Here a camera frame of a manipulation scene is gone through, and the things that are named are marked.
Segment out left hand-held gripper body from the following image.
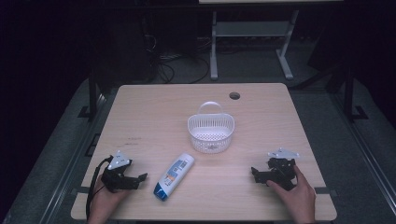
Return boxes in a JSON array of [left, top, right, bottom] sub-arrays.
[[100, 150, 141, 192]]

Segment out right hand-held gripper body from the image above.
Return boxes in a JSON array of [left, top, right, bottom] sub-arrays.
[[262, 147, 301, 191]]

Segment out white and blue shampoo bottle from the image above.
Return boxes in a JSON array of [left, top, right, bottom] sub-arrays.
[[152, 152, 196, 203]]

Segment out white plastic basket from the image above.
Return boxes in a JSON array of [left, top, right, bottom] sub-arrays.
[[187, 101, 236, 155]]

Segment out person's left hand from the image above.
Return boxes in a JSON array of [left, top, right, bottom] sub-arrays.
[[88, 174, 132, 224]]

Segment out person's right hand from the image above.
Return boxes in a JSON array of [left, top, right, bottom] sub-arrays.
[[265, 164, 318, 224]]

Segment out black metal stand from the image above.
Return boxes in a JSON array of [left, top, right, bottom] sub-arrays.
[[342, 62, 370, 123], [78, 69, 104, 119]]

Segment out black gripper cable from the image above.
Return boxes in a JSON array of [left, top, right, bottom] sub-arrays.
[[85, 156, 114, 220]]

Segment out metal floor rail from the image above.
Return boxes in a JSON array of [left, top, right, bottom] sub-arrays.
[[38, 92, 108, 224], [331, 91, 396, 216]]

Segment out black floor cables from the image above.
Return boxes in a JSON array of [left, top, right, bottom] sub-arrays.
[[144, 34, 211, 85]]

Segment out white desk with metal frame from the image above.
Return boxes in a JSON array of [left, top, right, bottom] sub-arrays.
[[198, 0, 344, 81]]

